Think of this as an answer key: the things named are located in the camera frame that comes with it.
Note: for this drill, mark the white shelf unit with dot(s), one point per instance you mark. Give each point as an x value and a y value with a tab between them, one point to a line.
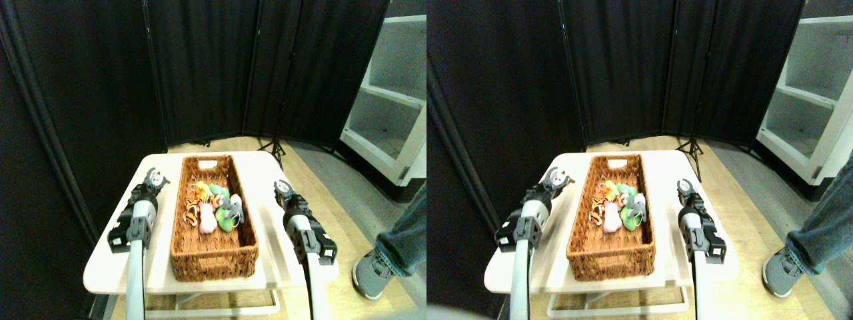
400	98
810	96

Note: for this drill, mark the black tripod stand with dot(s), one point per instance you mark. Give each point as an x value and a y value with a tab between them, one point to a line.
274	152
692	150

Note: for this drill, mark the black and white spotted toy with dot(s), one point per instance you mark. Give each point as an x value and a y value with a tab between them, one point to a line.
155	178
558	177

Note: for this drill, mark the white and orange toy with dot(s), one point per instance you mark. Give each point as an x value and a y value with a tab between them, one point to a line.
218	198
624	198

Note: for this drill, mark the grey toy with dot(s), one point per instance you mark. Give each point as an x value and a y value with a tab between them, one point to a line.
235	202
640	202

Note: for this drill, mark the black curtain stand foot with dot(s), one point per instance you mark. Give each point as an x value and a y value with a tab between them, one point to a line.
202	144
624	142

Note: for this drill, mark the brown wicker basket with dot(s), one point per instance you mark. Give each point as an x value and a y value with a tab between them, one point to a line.
613	263
213	263

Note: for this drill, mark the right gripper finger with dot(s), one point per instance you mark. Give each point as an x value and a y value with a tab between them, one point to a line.
284	188
686	188

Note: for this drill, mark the yellow duck toy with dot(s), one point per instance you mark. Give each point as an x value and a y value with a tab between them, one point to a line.
202	192
609	191

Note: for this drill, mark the light green toy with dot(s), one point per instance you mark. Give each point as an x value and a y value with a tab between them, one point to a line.
631	221
226	223

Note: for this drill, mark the low white table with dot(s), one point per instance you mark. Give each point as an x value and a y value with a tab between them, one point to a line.
160	160
566	163

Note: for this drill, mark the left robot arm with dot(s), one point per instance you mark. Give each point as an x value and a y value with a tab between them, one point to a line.
136	280
523	280

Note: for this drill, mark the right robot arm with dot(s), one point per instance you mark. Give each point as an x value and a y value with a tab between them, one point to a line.
703	293
316	293

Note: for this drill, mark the person's legs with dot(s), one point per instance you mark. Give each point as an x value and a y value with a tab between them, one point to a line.
820	240
400	253

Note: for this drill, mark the orange striped tiger toy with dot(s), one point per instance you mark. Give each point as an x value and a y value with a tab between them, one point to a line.
596	213
191	214

